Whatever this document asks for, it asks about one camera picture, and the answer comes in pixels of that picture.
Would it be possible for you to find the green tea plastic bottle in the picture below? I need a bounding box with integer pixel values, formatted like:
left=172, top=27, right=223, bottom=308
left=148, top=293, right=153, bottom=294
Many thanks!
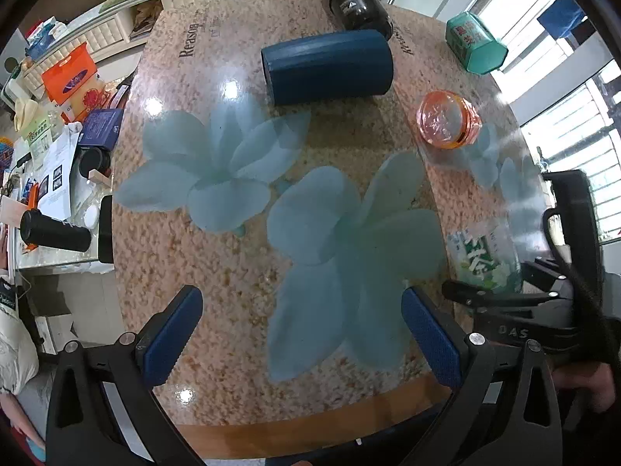
left=446, top=218, right=522, bottom=294

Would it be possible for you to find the dark blue cup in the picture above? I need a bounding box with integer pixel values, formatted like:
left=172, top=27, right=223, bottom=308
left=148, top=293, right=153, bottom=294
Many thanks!
left=261, top=30, right=394, bottom=105

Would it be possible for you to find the right human hand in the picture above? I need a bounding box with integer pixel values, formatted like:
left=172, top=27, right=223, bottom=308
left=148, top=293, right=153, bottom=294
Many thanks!
left=553, top=363, right=616, bottom=412

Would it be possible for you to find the black bottle on side table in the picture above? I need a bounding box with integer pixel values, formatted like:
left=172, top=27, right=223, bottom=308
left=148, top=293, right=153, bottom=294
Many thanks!
left=20, top=209, right=92, bottom=252

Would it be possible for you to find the orange plastic jar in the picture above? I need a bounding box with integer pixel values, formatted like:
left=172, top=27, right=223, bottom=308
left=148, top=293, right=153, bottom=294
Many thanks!
left=416, top=90, right=483, bottom=150

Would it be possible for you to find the dark blue box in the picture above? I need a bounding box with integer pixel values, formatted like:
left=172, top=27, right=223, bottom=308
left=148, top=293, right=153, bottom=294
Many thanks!
left=78, top=108, right=123, bottom=150

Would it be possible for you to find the teal hexagonal tin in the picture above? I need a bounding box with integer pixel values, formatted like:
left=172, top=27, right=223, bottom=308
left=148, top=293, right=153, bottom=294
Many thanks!
left=445, top=12, right=508, bottom=76

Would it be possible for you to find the hanging blue garment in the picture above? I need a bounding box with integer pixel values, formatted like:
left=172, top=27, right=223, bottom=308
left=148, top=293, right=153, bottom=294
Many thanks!
left=537, top=0, right=585, bottom=40

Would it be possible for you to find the orange tissue box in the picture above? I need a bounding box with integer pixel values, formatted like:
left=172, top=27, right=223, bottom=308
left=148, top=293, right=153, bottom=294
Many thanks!
left=42, top=43, right=103, bottom=111

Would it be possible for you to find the black cylindrical thermos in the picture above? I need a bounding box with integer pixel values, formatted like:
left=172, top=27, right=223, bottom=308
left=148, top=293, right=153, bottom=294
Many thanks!
left=326, top=0, right=394, bottom=41

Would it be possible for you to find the white tv cabinet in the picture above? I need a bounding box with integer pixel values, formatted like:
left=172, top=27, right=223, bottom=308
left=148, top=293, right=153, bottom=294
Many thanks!
left=19, top=0, right=204, bottom=94

